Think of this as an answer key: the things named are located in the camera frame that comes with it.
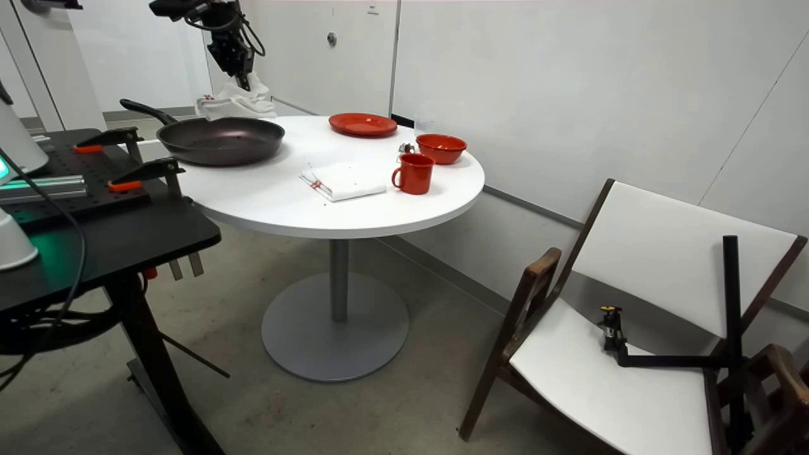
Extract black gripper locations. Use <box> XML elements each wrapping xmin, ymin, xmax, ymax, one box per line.
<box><xmin>202</xmin><ymin>3</ymin><xmax>262</xmax><ymax>80</ymax></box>

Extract white red striped towel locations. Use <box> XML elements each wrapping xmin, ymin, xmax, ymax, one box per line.
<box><xmin>195</xmin><ymin>77</ymin><xmax>275</xmax><ymax>118</ymax></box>

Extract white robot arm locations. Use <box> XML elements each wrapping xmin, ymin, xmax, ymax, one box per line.
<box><xmin>150</xmin><ymin>0</ymin><xmax>266</xmax><ymax>89</ymax></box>

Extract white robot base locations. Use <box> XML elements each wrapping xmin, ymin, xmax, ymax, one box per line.
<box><xmin>0</xmin><ymin>101</ymin><xmax>47</xmax><ymax>270</ymax></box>

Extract black frying pan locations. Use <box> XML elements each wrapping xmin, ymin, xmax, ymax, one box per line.
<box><xmin>122</xmin><ymin>99</ymin><xmax>285</xmax><ymax>168</ymax></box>

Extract orange black clamp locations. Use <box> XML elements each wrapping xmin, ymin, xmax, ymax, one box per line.
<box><xmin>73</xmin><ymin>127</ymin><xmax>142</xmax><ymax>162</ymax></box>
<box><xmin>103</xmin><ymin>157</ymin><xmax>207</xmax><ymax>283</ymax></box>

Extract red plate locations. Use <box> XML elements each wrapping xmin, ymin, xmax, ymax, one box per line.
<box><xmin>328</xmin><ymin>111</ymin><xmax>396</xmax><ymax>140</ymax></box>

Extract round white table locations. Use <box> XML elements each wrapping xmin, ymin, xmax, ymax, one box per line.
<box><xmin>181</xmin><ymin>116</ymin><xmax>486</xmax><ymax>381</ymax></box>

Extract black robot desk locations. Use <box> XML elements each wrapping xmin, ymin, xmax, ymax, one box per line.
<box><xmin>0</xmin><ymin>125</ymin><xmax>232</xmax><ymax>455</ymax></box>

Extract red mug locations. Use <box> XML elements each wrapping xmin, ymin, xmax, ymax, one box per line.
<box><xmin>392</xmin><ymin>154</ymin><xmax>432</xmax><ymax>195</ymax></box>

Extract red bowl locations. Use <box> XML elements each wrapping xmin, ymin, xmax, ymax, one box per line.
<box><xmin>416</xmin><ymin>135</ymin><xmax>467</xmax><ymax>164</ymax></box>

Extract wooden white folding chair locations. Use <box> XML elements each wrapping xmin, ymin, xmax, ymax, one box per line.
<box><xmin>459</xmin><ymin>180</ymin><xmax>807</xmax><ymax>455</ymax></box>

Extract black camera stand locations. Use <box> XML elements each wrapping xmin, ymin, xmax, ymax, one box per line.
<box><xmin>588</xmin><ymin>233</ymin><xmax>743</xmax><ymax>455</ymax></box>

